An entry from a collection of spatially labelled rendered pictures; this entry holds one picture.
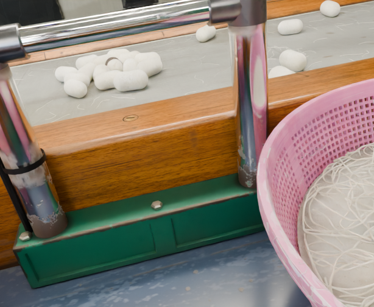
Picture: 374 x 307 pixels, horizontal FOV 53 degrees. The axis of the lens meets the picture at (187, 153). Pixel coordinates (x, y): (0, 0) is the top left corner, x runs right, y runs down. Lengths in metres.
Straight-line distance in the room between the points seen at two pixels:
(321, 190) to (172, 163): 0.11
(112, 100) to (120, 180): 0.14
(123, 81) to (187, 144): 0.15
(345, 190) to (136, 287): 0.15
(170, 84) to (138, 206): 0.18
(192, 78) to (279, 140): 0.21
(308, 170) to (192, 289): 0.11
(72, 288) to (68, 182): 0.07
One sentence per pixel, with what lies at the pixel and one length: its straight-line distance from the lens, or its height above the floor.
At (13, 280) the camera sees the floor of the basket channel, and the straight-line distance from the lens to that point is 0.32.
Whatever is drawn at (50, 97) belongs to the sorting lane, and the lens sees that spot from 0.45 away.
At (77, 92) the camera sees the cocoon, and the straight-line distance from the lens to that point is 0.42.
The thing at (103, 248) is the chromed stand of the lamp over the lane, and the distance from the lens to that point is 0.28.
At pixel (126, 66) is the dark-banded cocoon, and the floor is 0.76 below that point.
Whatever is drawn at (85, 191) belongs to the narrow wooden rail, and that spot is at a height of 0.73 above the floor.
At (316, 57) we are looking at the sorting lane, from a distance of 0.46.
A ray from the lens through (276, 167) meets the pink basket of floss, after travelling 0.22.
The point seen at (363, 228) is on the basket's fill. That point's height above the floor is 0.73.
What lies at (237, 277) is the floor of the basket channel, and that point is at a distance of 0.27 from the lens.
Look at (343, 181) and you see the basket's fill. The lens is 0.26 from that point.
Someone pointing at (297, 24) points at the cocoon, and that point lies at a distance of 0.55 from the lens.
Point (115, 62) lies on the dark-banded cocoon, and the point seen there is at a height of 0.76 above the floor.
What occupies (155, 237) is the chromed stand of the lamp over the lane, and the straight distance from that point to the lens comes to 0.28.
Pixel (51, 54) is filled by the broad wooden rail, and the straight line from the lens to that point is 0.62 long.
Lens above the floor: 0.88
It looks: 30 degrees down
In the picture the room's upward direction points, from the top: 8 degrees counter-clockwise
